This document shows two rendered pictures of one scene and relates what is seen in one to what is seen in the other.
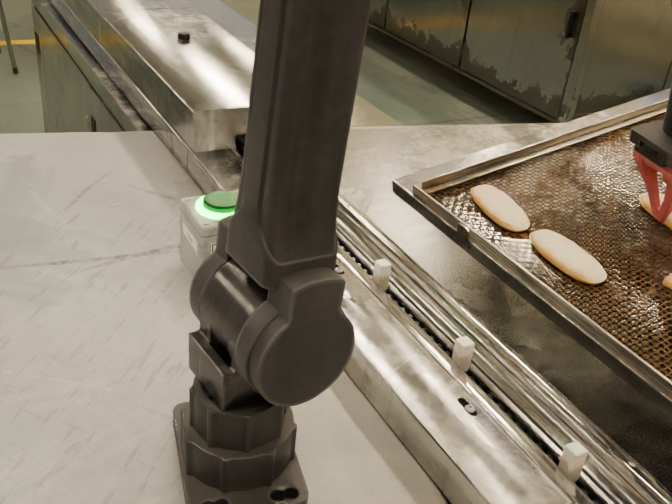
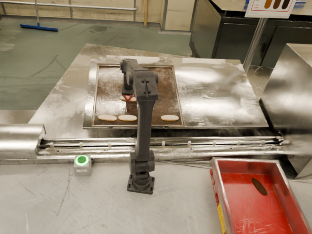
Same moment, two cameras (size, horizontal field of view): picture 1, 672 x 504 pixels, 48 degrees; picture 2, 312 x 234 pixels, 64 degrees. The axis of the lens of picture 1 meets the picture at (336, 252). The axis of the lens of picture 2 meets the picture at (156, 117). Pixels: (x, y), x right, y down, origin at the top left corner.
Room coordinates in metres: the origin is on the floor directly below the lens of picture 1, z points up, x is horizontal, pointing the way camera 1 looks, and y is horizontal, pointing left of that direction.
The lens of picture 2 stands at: (0.16, 0.65, 1.83)
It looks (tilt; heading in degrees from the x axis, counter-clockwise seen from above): 42 degrees down; 291
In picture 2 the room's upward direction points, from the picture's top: 7 degrees clockwise
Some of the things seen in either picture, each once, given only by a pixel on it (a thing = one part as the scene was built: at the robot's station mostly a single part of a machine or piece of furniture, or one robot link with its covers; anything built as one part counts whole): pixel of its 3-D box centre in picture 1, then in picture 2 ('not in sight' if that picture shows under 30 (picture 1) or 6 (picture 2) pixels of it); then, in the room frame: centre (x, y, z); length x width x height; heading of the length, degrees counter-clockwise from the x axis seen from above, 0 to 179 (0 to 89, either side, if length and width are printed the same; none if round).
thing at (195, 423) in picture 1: (238, 425); (141, 179); (0.42, 0.06, 0.86); 0.12 x 0.09 x 0.08; 20
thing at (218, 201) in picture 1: (222, 205); (81, 160); (0.70, 0.12, 0.90); 0.04 x 0.04 x 0.02
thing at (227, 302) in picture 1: (263, 330); (140, 165); (0.44, 0.05, 0.94); 0.09 x 0.05 x 0.10; 128
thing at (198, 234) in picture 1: (223, 252); (83, 167); (0.70, 0.12, 0.84); 0.08 x 0.08 x 0.11; 31
